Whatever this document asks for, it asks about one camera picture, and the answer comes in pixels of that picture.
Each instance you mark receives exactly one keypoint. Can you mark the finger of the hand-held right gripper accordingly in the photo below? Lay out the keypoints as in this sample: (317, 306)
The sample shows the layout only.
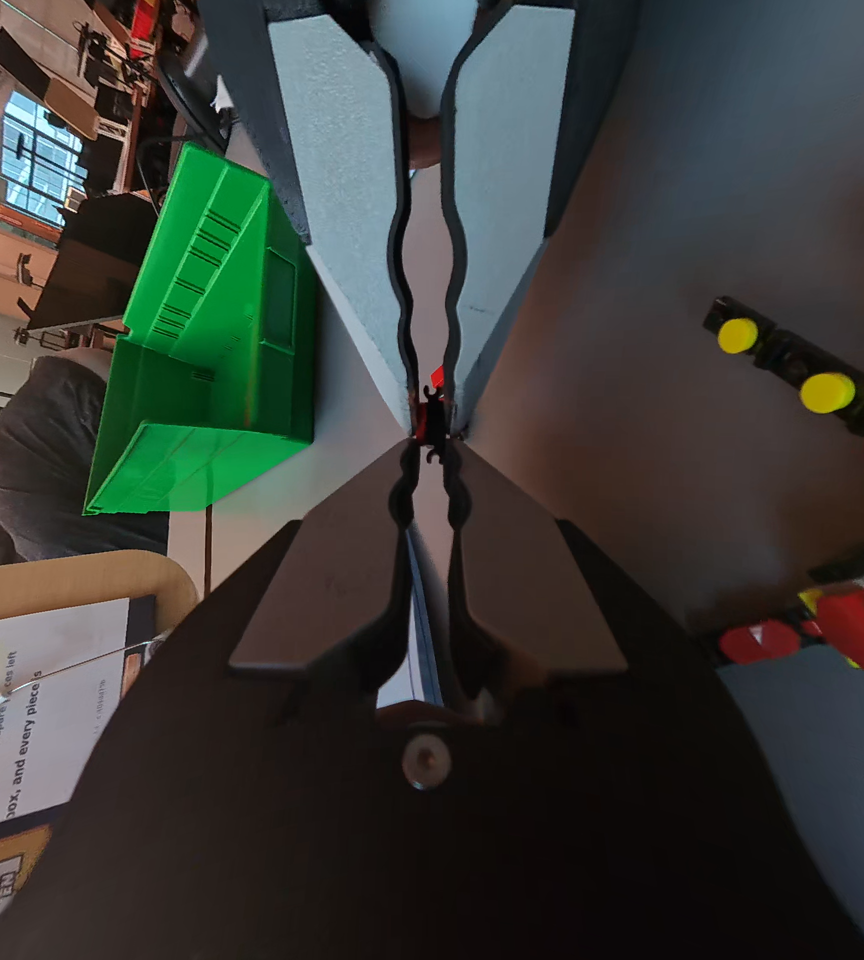
(342, 187)
(507, 187)

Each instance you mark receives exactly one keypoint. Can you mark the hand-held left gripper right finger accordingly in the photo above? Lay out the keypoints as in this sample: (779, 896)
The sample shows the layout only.
(537, 585)

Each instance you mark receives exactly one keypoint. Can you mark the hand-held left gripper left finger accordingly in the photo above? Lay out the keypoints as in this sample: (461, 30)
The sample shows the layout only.
(319, 585)

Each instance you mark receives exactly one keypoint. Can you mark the small red black lego piece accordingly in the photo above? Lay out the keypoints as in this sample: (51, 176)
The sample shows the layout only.
(430, 424)

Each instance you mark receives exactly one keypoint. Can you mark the cardboard lego box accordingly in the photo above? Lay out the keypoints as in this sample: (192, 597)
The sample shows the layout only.
(64, 577)

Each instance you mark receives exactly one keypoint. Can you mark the window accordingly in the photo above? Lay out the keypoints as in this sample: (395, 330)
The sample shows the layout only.
(34, 157)

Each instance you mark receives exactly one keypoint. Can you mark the green plastic bin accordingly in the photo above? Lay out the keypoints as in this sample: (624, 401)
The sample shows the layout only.
(192, 360)

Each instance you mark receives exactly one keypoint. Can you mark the dark background table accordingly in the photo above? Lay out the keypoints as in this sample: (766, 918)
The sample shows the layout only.
(94, 262)

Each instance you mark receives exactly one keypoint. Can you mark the white printed note sheet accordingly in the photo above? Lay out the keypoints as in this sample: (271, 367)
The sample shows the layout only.
(42, 675)

